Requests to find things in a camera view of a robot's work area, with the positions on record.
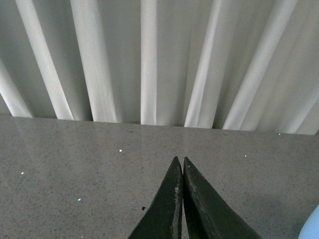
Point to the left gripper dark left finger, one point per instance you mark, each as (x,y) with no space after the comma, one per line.
(163,219)

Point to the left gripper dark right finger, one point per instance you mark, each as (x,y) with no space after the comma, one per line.
(208,216)

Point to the light blue plastic cup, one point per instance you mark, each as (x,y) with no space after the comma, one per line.
(310,230)

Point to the white pleated curtain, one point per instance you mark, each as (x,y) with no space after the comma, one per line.
(226,64)

